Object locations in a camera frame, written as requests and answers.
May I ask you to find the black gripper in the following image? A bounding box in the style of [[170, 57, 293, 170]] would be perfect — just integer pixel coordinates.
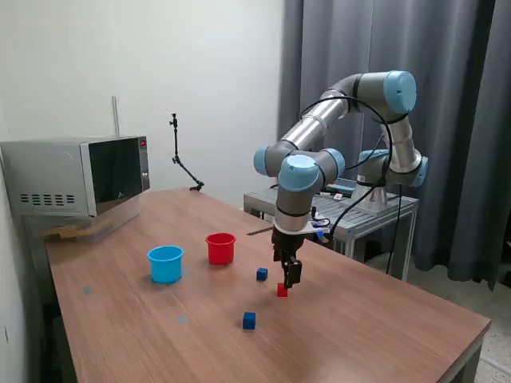
[[271, 231, 307, 289]]

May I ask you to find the red plastic cup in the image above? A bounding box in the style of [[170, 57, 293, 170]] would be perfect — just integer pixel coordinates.
[[205, 232, 237, 267]]

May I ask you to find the robot teach pendant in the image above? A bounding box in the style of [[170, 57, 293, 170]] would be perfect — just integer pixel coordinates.
[[325, 178, 356, 196]]

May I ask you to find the blue plastic cup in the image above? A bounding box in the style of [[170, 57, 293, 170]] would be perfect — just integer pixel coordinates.
[[146, 245, 185, 285]]

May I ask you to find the clear plastic box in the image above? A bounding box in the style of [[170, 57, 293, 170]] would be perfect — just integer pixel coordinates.
[[22, 195, 141, 244]]

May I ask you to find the grey curtain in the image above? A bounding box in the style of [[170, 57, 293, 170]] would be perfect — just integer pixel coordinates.
[[276, 0, 511, 292]]

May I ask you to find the wooden block stack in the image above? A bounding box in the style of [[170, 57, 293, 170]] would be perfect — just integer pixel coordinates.
[[42, 225, 95, 241]]

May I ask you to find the silver microwave oven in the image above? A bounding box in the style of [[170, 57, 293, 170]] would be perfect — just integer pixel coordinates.
[[0, 134, 151, 219]]

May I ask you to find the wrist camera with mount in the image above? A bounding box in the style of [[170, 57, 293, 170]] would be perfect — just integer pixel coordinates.
[[307, 207, 333, 243]]

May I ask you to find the black power cable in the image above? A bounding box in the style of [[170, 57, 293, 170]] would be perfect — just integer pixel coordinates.
[[383, 186, 404, 274]]

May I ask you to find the black camera cable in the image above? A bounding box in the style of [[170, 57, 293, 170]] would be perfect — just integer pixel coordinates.
[[299, 93, 394, 243]]

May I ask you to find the white wall pipe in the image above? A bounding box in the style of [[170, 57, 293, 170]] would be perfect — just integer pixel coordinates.
[[111, 94, 121, 136]]

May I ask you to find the white floor cable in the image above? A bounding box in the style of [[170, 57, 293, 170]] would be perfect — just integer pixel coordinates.
[[481, 356, 511, 371]]

